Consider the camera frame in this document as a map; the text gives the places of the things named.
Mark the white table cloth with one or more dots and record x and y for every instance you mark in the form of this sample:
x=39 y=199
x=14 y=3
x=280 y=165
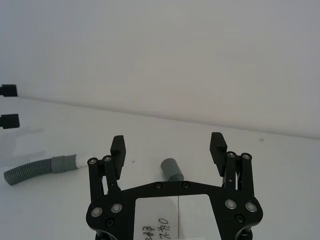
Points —
x=275 y=180

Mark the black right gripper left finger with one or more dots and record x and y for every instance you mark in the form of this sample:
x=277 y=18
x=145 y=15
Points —
x=117 y=155

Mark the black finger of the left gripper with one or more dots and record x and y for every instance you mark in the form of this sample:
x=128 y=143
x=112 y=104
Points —
x=8 y=90
x=10 y=121

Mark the white paper with handwriting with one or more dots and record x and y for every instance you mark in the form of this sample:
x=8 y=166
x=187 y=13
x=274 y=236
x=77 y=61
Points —
x=155 y=212

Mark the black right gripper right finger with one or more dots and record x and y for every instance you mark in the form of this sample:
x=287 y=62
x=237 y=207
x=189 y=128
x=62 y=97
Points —
x=217 y=152

